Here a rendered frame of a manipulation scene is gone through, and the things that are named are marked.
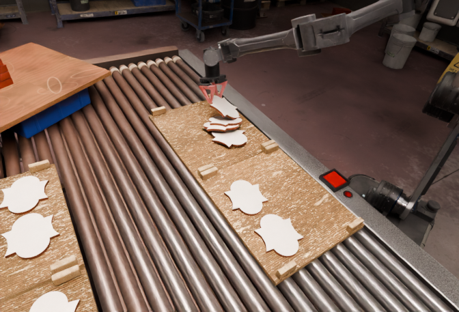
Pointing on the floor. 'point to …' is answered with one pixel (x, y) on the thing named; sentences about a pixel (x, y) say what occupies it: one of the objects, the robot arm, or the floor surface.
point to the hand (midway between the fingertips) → (214, 99)
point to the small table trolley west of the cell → (186, 19)
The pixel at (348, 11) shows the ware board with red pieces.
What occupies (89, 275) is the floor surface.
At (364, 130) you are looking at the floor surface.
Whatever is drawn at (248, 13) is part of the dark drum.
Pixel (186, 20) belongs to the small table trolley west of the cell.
